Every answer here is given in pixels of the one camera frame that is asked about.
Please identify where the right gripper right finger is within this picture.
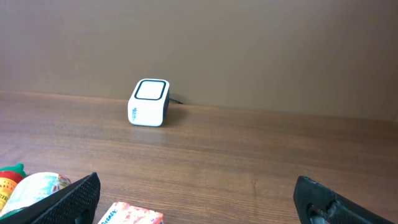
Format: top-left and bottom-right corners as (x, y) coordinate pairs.
(293, 175), (392, 224)

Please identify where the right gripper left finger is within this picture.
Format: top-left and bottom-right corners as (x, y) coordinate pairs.
(1, 172), (101, 224)

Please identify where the pink tissue pack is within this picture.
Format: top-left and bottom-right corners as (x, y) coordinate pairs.
(98, 202), (164, 224)

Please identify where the white jar green lid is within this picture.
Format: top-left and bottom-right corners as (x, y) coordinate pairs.
(1, 172), (71, 219)

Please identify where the red sauce bottle green cap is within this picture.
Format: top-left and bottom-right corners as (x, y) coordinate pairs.
(0, 164), (27, 210)

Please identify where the white barcode scanner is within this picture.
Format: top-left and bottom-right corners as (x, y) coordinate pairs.
(127, 78), (170, 127)

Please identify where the scanner cable black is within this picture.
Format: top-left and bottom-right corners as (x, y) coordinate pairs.
(169, 98), (184, 105)

